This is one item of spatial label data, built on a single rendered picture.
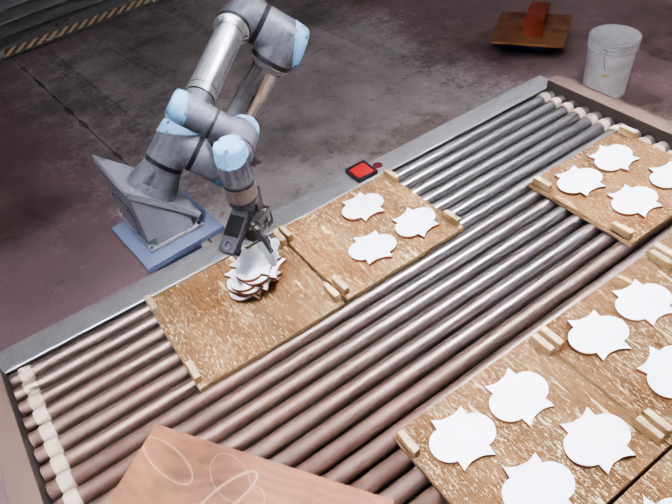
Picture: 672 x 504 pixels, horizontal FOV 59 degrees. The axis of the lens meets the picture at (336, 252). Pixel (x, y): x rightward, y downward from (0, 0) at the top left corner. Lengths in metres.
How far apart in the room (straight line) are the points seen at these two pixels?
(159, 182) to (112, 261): 1.55
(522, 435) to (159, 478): 0.72
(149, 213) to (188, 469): 0.86
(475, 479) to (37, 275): 2.69
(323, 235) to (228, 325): 0.39
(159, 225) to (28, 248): 1.88
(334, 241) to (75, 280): 1.92
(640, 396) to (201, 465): 0.90
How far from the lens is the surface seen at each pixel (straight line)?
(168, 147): 1.82
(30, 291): 3.41
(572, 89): 2.32
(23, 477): 1.49
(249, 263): 1.56
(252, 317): 1.54
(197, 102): 1.44
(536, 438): 1.33
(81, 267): 3.40
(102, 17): 6.27
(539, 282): 1.61
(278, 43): 1.69
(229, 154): 1.34
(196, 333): 1.55
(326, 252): 1.66
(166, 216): 1.87
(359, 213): 1.75
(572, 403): 1.39
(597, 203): 1.84
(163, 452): 1.27
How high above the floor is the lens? 2.08
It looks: 44 degrees down
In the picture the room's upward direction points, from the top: 8 degrees counter-clockwise
